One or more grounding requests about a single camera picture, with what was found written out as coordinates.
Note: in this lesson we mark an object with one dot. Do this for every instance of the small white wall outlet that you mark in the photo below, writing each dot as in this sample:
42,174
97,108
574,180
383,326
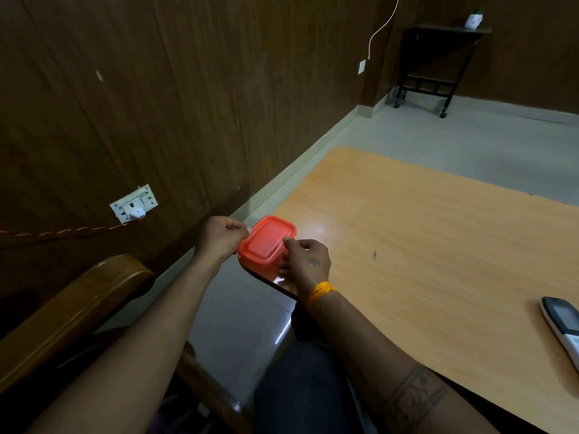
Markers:
362,67

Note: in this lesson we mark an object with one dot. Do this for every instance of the white plug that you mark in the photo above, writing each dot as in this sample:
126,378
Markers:
136,213

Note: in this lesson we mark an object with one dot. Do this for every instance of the white remote control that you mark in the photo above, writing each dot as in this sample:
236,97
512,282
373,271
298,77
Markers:
563,325

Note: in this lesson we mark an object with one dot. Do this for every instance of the person's right hand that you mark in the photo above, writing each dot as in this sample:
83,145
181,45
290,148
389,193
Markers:
310,264

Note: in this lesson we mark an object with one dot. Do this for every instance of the person's right forearm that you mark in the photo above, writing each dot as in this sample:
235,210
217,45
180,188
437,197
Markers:
384,366

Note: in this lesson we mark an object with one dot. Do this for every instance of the person's left hand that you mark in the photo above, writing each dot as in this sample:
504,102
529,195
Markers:
216,239

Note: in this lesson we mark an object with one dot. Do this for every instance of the red lidded plastic container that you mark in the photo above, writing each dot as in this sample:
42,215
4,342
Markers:
264,239

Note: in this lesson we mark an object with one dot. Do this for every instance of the person's dark trousers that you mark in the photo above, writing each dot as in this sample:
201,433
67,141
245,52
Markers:
303,384

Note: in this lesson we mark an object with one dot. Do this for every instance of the person's left forearm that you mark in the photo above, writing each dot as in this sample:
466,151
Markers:
135,343

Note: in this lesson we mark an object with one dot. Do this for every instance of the black metal side table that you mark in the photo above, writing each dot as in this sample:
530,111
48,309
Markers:
434,40

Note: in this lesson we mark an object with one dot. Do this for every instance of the yellow thread wristband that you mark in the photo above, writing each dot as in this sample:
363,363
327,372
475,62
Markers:
320,295

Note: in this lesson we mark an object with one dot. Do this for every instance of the white plant pot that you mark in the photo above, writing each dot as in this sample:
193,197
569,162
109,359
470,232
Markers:
474,20

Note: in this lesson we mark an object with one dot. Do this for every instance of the person's right thumb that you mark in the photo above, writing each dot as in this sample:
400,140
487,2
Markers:
284,268

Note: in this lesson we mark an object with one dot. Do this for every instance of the white wall socket plate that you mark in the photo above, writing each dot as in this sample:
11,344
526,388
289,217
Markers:
135,201

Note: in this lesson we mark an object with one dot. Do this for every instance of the person's left thumb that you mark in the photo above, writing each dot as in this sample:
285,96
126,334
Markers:
239,237

